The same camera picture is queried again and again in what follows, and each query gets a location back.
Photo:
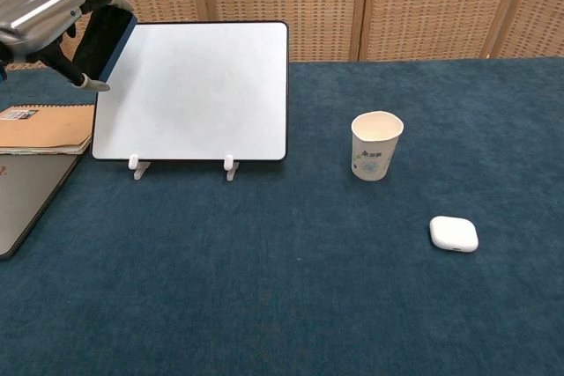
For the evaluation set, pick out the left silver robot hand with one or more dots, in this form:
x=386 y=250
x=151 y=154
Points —
x=35 y=19

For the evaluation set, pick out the blue felt whiteboard eraser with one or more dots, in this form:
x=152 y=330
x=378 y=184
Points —
x=103 y=43

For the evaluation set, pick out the brown spiral notebook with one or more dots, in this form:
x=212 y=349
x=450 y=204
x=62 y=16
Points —
x=44 y=127

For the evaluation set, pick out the grey laptop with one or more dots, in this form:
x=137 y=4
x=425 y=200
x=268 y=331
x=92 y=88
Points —
x=26 y=195

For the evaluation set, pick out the white plastic board stand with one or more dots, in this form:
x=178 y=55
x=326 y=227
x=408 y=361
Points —
x=140 y=169

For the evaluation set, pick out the woven folding screen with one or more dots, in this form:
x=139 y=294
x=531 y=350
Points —
x=352 y=2

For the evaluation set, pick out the blue table cloth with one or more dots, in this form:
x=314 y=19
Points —
x=282 y=261

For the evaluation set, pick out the white paper cup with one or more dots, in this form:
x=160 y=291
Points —
x=376 y=151

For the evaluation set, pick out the white earbuds case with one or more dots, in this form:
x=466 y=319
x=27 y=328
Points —
x=453 y=234

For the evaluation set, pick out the white board with black frame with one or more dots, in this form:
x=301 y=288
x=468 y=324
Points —
x=194 y=94

